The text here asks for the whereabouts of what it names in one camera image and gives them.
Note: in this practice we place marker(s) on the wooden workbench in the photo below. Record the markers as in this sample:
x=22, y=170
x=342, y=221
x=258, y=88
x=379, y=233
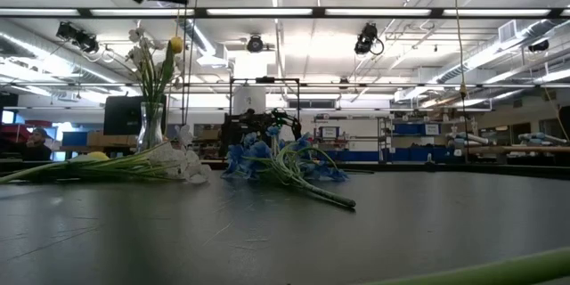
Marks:
x=525, y=149

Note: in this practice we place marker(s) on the metal shelf with blue bins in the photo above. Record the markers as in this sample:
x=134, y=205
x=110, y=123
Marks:
x=405, y=129

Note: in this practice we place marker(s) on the white artificial flower bunch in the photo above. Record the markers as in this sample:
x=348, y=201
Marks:
x=187, y=165
x=149, y=75

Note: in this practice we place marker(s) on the person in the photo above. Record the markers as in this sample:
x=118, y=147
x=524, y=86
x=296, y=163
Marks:
x=38, y=149

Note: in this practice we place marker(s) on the black ceiling-mounted camera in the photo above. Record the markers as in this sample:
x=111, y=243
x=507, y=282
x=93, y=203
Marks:
x=255, y=44
x=539, y=46
x=82, y=40
x=365, y=42

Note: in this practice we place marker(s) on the blue storage bin row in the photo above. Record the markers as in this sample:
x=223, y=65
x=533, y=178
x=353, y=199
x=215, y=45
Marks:
x=401, y=156

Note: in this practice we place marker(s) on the clear glass vase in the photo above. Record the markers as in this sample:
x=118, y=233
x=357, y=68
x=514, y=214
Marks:
x=151, y=133

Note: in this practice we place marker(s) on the red artificial tulip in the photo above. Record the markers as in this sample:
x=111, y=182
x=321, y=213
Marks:
x=512, y=269

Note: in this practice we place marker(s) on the black monitor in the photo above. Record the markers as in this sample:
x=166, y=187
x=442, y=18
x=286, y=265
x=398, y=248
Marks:
x=120, y=116

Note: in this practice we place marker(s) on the brown cardboard box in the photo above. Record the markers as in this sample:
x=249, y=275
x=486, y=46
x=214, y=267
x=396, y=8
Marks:
x=107, y=139

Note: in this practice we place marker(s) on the blue artificial flower bunch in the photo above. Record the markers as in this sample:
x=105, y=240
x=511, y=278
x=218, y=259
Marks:
x=249, y=156
x=274, y=130

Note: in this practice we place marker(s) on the silver ventilation duct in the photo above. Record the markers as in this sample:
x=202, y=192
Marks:
x=481, y=60

